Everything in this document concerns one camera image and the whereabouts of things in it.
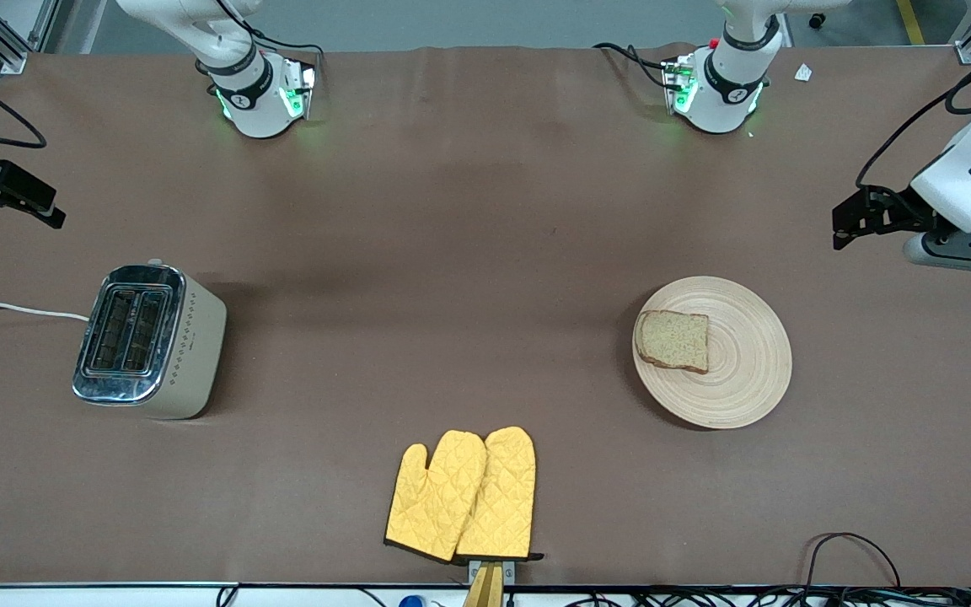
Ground round wooden plate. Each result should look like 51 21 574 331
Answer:
631 276 792 430

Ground brown bread toast slice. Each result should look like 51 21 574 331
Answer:
635 309 710 374

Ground cream and chrome toaster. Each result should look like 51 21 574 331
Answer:
72 259 228 421

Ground brown table cover sheet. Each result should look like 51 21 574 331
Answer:
0 42 971 588

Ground yellow quilted oven mitt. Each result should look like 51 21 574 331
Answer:
384 430 487 563
455 426 544 561

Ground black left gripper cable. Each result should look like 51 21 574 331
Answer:
855 55 971 191

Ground black arm base cable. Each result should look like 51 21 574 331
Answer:
593 42 673 89
214 0 328 64

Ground looped black cable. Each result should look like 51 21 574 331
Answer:
806 532 904 591

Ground tangled black cable bundle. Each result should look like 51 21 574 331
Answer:
566 586 971 607

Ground small metal bracket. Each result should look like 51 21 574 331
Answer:
467 558 517 587

